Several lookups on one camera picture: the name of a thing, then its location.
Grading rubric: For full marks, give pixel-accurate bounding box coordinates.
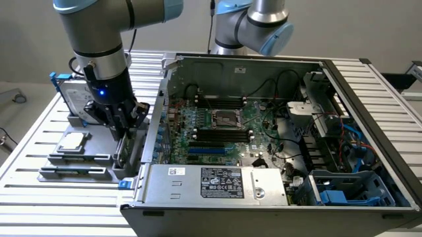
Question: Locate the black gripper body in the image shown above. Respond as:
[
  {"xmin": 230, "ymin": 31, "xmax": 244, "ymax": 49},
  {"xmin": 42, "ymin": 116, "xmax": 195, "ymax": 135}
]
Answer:
[{"xmin": 83, "ymin": 70, "xmax": 138, "ymax": 129}]

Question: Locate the silver hard disk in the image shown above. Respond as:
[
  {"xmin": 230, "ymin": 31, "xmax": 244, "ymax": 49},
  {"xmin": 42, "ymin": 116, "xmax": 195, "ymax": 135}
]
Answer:
[{"xmin": 58, "ymin": 80, "xmax": 101, "ymax": 119}]

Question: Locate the grey parts rack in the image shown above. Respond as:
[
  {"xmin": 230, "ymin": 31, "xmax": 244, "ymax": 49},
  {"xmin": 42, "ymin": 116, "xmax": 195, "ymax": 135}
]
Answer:
[{"xmin": 38, "ymin": 108, "xmax": 150, "ymax": 184}]

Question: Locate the silver CPU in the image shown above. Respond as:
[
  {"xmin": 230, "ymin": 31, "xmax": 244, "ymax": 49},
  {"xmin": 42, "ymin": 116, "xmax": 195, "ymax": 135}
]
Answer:
[{"xmin": 62, "ymin": 132, "xmax": 86, "ymax": 150}]

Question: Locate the blue disk carrier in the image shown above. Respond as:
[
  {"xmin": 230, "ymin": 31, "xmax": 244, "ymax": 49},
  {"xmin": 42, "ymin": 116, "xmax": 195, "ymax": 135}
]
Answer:
[{"xmin": 50, "ymin": 72, "xmax": 91, "ymax": 127}]

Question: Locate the black expansion slot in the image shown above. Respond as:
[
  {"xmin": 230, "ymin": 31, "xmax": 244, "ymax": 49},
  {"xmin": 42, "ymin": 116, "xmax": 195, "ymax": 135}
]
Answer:
[
  {"xmin": 189, "ymin": 142, "xmax": 229, "ymax": 148},
  {"xmin": 187, "ymin": 158, "xmax": 233, "ymax": 164}
]

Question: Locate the black RAM slot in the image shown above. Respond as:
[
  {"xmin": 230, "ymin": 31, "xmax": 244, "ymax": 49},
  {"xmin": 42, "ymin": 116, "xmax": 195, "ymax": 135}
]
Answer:
[
  {"xmin": 197, "ymin": 128, "xmax": 254, "ymax": 132},
  {"xmin": 197, "ymin": 104, "xmax": 249, "ymax": 109},
  {"xmin": 198, "ymin": 101, "xmax": 249, "ymax": 105},
  {"xmin": 197, "ymin": 131, "xmax": 256, "ymax": 136},
  {"xmin": 195, "ymin": 135, "xmax": 256, "ymax": 139},
  {"xmin": 198, "ymin": 94, "xmax": 248, "ymax": 99},
  {"xmin": 195, "ymin": 138, "xmax": 256, "ymax": 143},
  {"xmin": 198, "ymin": 98, "xmax": 249, "ymax": 102}
]

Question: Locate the grey caster wheel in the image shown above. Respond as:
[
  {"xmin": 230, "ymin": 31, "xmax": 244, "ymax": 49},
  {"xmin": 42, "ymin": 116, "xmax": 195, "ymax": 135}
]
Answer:
[{"xmin": 11, "ymin": 91, "xmax": 29, "ymax": 104}]

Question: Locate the blue expansion slot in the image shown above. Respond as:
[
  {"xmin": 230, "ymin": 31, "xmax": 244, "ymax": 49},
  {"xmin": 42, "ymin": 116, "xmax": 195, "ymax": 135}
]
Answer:
[{"xmin": 187, "ymin": 147, "xmax": 228, "ymax": 155}]

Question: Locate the CPU socket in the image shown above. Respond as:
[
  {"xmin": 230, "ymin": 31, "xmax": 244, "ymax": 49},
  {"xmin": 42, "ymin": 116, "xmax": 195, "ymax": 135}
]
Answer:
[{"xmin": 210, "ymin": 108, "xmax": 246, "ymax": 130}]

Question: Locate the silver power supply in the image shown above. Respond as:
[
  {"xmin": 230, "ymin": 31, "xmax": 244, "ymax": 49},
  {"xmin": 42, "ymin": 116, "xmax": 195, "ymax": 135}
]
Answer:
[{"xmin": 142, "ymin": 164, "xmax": 290, "ymax": 206}]

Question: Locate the black power supply label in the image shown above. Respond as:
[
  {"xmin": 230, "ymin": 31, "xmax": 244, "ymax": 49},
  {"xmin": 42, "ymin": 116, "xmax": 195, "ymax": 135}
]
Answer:
[{"xmin": 201, "ymin": 167, "xmax": 246, "ymax": 199}]

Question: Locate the green motherboard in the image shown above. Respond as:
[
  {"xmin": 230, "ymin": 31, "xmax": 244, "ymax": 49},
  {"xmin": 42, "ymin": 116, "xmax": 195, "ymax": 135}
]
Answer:
[{"xmin": 158, "ymin": 96, "xmax": 293, "ymax": 171}]

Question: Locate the silver chipset heatsink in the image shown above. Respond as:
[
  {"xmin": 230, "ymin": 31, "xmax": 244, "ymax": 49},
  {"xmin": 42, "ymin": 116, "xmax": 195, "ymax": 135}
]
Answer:
[{"xmin": 238, "ymin": 158, "xmax": 265, "ymax": 169}]

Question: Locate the grey metal drive cage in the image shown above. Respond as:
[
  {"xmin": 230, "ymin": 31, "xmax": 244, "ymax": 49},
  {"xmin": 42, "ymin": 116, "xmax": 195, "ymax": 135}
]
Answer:
[{"xmin": 301, "ymin": 71, "xmax": 352, "ymax": 139}]

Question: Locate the open black PC case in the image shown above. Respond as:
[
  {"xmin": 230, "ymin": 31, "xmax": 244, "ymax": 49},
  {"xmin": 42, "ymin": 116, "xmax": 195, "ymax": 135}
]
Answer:
[{"xmin": 119, "ymin": 52, "xmax": 422, "ymax": 237}]

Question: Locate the blue disk bay clip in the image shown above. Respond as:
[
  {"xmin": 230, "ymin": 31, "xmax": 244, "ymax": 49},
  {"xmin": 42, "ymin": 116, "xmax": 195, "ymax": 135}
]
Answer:
[{"xmin": 318, "ymin": 189, "xmax": 348, "ymax": 206}]

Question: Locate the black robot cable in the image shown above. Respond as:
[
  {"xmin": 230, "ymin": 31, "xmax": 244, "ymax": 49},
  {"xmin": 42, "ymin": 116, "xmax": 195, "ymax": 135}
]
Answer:
[{"xmin": 69, "ymin": 28, "xmax": 138, "ymax": 81}]

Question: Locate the black looped wire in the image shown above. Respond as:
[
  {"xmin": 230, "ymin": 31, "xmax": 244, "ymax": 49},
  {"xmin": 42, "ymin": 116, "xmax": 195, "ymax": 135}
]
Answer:
[{"xmin": 183, "ymin": 83, "xmax": 201, "ymax": 100}]

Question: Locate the black floor cable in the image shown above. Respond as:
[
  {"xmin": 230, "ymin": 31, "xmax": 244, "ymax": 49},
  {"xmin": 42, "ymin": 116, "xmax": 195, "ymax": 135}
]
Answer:
[{"xmin": 0, "ymin": 126, "xmax": 19, "ymax": 150}]

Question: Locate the long black wire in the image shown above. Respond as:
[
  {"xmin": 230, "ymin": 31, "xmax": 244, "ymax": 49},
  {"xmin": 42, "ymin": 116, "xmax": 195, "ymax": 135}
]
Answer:
[{"xmin": 246, "ymin": 70, "xmax": 302, "ymax": 100}]

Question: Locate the black curved wire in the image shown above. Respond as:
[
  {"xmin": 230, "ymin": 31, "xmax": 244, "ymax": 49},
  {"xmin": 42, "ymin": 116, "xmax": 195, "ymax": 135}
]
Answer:
[{"xmin": 264, "ymin": 118, "xmax": 310, "ymax": 150}]

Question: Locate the blue data wire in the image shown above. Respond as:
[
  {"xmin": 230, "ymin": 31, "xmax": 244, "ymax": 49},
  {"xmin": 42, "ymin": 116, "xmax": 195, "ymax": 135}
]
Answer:
[{"xmin": 342, "ymin": 122, "xmax": 376, "ymax": 175}]

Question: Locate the red wire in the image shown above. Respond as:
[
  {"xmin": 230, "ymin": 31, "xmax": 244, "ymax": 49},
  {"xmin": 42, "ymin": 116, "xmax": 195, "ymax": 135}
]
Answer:
[{"xmin": 340, "ymin": 122, "xmax": 377, "ymax": 161}]

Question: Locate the black bracket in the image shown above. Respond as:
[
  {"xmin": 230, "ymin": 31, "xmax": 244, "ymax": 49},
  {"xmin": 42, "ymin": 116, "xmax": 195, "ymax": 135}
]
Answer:
[{"xmin": 381, "ymin": 72, "xmax": 417, "ymax": 94}]

